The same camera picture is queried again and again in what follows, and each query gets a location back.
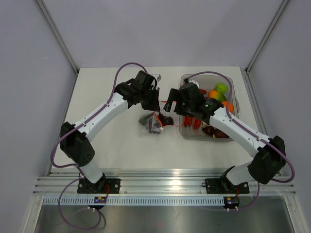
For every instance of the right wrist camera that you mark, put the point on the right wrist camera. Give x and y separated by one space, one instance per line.
195 82

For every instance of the green toy lime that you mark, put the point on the green toy lime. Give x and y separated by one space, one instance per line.
221 88

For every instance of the dark red toy apple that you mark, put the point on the dark red toy apple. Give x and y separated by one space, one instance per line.
219 134

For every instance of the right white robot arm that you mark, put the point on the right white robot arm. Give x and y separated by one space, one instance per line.
267 153

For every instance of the orange green toy mango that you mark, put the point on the orange green toy mango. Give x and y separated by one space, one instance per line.
217 96

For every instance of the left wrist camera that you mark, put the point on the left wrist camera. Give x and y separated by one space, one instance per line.
157 77

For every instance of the white slotted cable duct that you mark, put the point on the white slotted cable duct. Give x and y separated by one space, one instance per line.
134 201

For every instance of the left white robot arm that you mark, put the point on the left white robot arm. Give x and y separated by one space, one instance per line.
77 137

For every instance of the dark red toy fig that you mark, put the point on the dark red toy fig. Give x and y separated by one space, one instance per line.
208 130

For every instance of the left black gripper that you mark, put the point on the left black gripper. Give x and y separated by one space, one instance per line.
154 106

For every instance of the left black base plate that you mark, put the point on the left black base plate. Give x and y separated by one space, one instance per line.
110 186

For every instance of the red toy lobster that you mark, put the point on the red toy lobster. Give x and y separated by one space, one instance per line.
193 123

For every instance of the clear zip top bag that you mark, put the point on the clear zip top bag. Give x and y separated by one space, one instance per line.
162 112

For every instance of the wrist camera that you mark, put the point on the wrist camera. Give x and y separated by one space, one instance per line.
195 82
157 77

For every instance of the dark purple toy grapes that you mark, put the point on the dark purple toy grapes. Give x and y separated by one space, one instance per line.
156 124

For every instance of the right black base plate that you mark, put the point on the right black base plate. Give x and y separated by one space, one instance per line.
215 186

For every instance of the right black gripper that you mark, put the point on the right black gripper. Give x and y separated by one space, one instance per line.
175 95

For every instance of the clear plastic food bin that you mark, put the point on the clear plastic food bin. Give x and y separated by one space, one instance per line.
207 83

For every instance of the aluminium rail frame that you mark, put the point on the aluminium rail frame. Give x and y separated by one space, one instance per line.
136 182

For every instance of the toy orange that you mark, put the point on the toy orange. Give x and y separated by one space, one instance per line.
228 105

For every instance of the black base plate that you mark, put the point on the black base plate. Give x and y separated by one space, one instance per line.
215 186
110 186

